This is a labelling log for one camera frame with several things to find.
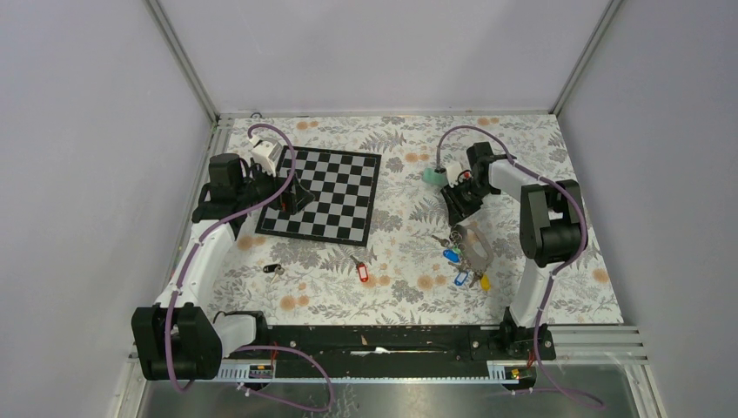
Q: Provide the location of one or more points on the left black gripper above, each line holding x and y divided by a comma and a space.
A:
294, 198

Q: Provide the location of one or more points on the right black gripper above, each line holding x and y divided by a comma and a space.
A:
457, 209

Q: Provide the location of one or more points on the keyring with coloured key tags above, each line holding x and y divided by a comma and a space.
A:
469, 254

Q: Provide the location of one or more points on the key with red tag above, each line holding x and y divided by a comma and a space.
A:
361, 269

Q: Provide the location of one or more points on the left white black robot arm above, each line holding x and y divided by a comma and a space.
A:
174, 337

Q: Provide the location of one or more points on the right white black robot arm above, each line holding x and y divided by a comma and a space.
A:
553, 233

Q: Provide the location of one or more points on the mint green flashlight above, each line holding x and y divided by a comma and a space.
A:
435, 177

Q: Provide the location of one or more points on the black white chessboard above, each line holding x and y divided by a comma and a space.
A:
344, 186

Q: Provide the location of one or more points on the floral patterned table mat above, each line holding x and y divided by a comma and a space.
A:
410, 281

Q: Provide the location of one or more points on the key with black tag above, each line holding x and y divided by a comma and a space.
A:
274, 269

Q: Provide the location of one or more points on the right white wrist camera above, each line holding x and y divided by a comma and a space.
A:
456, 173

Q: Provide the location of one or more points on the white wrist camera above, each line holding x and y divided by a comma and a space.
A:
456, 173
267, 154

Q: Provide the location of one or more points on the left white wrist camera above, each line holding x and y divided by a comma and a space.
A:
267, 154

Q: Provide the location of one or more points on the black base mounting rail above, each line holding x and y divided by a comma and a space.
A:
396, 352

